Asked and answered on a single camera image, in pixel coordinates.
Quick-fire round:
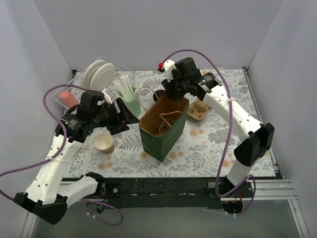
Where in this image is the white plate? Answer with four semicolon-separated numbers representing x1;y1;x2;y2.
81;59;106;89
90;62;115;91

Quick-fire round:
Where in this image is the brown paper coffee cup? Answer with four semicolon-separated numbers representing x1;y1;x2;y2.
153;90;166;102

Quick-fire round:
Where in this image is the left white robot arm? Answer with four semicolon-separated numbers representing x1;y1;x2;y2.
13;90;139;225

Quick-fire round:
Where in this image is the pink plastic cup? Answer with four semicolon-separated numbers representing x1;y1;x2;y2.
59;91;79;109

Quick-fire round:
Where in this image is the white plate rear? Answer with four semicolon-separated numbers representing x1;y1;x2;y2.
81;59;106;89

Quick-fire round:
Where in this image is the clear plastic dish rack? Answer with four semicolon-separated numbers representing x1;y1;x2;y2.
52;57;136;109

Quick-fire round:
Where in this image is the white wrapped straws bundle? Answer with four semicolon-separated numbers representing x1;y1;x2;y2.
113;74;137;102

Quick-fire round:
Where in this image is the brown cardboard cup carrier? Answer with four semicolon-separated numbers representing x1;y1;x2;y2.
156;118;175;137

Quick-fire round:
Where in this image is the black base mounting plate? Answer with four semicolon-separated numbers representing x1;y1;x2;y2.
105;177;222;209

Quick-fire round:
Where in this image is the white plate front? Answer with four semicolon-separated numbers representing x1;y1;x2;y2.
90;62;115;91

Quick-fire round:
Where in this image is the green brown paper bag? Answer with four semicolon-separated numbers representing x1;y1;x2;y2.
139;94;189;162

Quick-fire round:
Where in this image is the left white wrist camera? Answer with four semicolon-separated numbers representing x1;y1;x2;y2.
102;88;116;104

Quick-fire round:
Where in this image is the floral patterned table mat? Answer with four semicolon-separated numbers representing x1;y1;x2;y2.
64;69;275;178

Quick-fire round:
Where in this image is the aluminium frame rail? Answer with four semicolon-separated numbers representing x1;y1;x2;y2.
22;179;309;238

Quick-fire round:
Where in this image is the green straw holder cup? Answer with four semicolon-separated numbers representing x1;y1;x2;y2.
119;93;141;117

